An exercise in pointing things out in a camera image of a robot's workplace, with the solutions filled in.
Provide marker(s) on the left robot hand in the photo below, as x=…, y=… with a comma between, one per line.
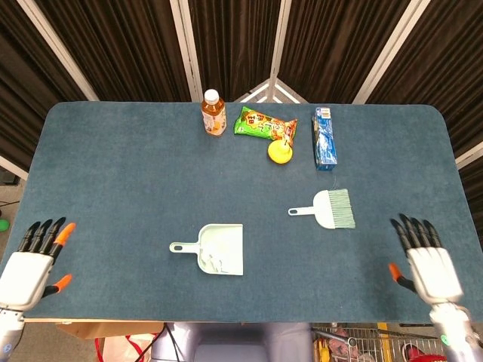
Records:
x=22, y=279

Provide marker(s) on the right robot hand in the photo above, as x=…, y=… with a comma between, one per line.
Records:
x=434, y=275

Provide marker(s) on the mint green hand broom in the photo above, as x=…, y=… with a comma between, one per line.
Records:
x=324, y=207

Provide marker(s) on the white paper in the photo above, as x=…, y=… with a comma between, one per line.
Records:
x=215, y=264

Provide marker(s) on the mint green dustpan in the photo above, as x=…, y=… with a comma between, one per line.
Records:
x=222, y=243

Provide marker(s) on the green ball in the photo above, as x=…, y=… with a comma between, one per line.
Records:
x=3, y=225

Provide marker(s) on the red round object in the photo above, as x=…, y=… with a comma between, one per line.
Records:
x=422, y=356

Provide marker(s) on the brown cardboard box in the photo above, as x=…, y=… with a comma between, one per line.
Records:
x=109, y=329

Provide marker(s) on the red and white bag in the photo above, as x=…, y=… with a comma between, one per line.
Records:
x=120, y=348

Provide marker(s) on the blue table mat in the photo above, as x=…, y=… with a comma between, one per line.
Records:
x=113, y=169

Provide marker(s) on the blue cardboard box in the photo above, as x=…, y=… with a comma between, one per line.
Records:
x=325, y=139

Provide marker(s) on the yellow toy pear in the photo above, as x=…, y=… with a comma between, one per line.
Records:
x=279, y=154

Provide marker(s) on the grey robot torso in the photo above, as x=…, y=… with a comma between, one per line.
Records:
x=234, y=343

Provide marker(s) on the green snack bag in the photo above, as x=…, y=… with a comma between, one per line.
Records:
x=256, y=124

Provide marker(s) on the orange tea bottle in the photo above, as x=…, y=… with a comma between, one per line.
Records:
x=214, y=117

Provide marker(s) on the dark folding screen white frame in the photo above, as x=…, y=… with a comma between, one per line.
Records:
x=132, y=45

